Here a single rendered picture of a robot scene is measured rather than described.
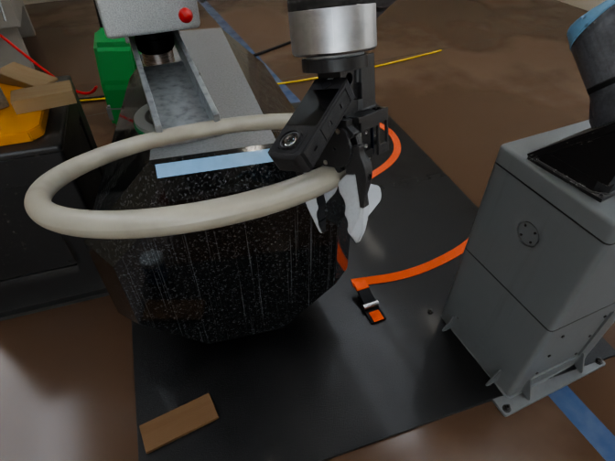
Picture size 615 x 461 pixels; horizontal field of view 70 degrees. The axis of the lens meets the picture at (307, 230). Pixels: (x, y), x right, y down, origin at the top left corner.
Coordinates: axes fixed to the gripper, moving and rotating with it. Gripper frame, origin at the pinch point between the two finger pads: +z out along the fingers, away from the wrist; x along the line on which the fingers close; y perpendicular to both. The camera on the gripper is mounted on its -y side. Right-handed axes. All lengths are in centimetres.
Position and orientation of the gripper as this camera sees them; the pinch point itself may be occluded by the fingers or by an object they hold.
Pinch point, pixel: (335, 230)
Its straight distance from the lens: 54.4
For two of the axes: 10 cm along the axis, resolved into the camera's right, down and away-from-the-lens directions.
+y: 6.3, -3.9, 6.6
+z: 1.0, 8.9, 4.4
